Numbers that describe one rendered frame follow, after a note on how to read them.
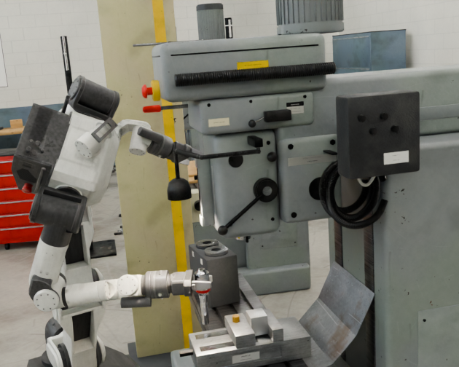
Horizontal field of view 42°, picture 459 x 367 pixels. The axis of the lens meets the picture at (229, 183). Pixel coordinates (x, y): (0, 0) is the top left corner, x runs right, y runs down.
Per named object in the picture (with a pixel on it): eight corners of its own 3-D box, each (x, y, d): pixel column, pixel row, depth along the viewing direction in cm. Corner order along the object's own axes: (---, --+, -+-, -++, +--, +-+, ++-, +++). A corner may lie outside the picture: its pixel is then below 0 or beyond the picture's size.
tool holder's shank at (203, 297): (204, 287, 193) (207, 320, 196) (196, 290, 191) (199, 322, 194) (210, 290, 191) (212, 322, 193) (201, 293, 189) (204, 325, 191)
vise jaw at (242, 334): (236, 349, 174) (235, 336, 173) (225, 327, 188) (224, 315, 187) (256, 345, 175) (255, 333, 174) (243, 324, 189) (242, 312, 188)
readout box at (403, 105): (351, 180, 149) (349, 97, 145) (336, 175, 158) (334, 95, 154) (422, 172, 154) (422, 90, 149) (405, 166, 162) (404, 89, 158)
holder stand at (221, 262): (210, 308, 219) (205, 257, 215) (191, 288, 239) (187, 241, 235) (240, 301, 223) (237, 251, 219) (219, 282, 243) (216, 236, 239)
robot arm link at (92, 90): (64, 110, 203) (81, 97, 193) (70, 87, 206) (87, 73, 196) (95, 122, 209) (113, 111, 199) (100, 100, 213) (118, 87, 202)
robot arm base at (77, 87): (59, 111, 201) (71, 109, 191) (71, 76, 203) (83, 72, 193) (98, 128, 209) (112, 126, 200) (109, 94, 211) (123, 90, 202)
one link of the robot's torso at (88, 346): (50, 365, 248) (44, 271, 226) (97, 350, 258) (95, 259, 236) (61, 390, 236) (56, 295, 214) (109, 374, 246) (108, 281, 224)
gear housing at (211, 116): (202, 136, 165) (199, 100, 163) (188, 127, 188) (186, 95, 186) (315, 124, 172) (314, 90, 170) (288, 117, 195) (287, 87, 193)
